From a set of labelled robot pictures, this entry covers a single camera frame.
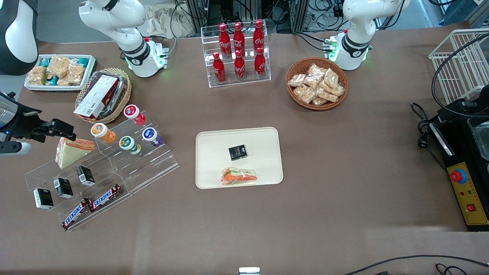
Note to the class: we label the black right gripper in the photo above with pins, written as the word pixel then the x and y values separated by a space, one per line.
pixel 26 125

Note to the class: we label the green gum bottle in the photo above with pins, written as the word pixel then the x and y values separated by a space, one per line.
pixel 128 143

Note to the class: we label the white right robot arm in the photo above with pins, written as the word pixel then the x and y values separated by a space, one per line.
pixel 130 34

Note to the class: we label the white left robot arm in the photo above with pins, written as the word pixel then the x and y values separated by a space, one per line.
pixel 359 38

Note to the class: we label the orange gum bottle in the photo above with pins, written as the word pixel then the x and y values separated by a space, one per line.
pixel 101 131

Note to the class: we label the red gum bottle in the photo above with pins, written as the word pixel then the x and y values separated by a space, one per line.
pixel 132 112

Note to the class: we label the purple gum bottle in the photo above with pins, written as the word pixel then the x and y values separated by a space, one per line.
pixel 151 135

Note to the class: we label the clear acrylic stepped gum stand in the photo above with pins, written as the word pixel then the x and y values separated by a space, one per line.
pixel 153 168

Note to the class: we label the cream plastic tray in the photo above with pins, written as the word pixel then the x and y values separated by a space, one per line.
pixel 259 152

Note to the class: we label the large white bread triangle sandwich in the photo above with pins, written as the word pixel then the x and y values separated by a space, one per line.
pixel 70 152

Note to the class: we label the white rectangular plastic bin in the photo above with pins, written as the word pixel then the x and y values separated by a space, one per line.
pixel 57 88

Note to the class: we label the red and white carton box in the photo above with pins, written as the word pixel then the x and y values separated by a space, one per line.
pixel 97 95

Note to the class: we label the black box with white label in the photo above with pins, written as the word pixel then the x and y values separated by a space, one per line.
pixel 44 198
pixel 63 188
pixel 85 175

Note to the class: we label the teal snack packet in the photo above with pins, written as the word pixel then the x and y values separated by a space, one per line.
pixel 44 61
pixel 51 80
pixel 80 60

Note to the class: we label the clear bag of puffed snack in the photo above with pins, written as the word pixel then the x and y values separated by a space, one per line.
pixel 75 73
pixel 59 65
pixel 37 75

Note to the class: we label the clear acrylic stepped snack stand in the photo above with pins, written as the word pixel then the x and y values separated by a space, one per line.
pixel 110 179

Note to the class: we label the oval light wicker basket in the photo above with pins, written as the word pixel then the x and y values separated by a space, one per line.
pixel 124 99

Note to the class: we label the dark plastic food container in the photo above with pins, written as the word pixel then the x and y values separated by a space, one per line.
pixel 121 82

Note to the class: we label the Snickers chocolate bar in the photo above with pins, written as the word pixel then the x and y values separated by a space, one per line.
pixel 105 198
pixel 75 214

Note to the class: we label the white connector block green light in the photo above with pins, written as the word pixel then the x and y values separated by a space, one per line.
pixel 162 53
pixel 331 47

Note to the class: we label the crumpled beige cloth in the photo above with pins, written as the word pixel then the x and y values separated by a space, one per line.
pixel 168 23

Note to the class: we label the red cola bottle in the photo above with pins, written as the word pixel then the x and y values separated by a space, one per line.
pixel 219 68
pixel 258 34
pixel 224 40
pixel 260 64
pixel 238 36
pixel 239 67

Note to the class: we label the black box with gold print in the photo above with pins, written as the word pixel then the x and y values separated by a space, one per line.
pixel 237 152

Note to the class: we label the wrapped triangle sandwich, orange filling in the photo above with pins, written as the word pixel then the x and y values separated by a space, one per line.
pixel 237 177

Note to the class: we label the clear acrylic bottle rack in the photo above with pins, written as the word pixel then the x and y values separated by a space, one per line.
pixel 247 82

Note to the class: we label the clear bag of brown snacks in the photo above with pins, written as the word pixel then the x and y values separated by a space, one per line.
pixel 338 90
pixel 300 91
pixel 331 77
pixel 308 96
pixel 328 95
pixel 319 101
pixel 312 81
pixel 315 70
pixel 296 80

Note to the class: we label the round brown wicker basket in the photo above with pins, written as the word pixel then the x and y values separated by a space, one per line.
pixel 298 65

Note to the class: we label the red emergency stop button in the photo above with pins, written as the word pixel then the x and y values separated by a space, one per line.
pixel 458 176

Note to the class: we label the black control box yellow panel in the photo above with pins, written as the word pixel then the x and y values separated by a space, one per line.
pixel 470 198

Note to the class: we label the clear plastic cover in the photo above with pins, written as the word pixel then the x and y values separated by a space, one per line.
pixel 480 137

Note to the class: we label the grey bar wrist camera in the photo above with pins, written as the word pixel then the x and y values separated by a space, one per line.
pixel 19 148

